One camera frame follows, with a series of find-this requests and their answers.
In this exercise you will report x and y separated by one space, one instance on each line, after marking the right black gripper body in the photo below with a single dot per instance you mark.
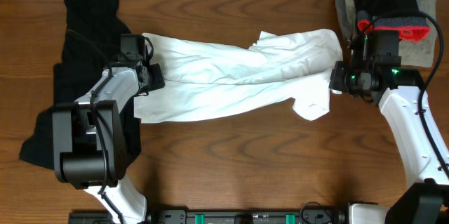
343 77

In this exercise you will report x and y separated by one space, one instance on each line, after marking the black t-shirt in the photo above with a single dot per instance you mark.
79 70

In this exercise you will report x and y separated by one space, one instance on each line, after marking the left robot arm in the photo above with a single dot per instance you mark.
89 147

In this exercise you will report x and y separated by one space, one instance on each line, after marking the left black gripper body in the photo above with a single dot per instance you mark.
155 78

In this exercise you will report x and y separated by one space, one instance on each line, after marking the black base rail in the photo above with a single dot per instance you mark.
312 215

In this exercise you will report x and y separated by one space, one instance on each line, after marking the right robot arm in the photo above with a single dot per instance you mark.
375 74

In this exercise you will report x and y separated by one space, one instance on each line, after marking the white t-shirt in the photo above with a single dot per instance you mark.
209 81

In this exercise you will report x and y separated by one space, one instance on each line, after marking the black garment with red trim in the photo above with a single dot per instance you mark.
395 15

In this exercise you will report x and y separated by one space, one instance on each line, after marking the folded olive grey garment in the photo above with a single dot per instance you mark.
413 53

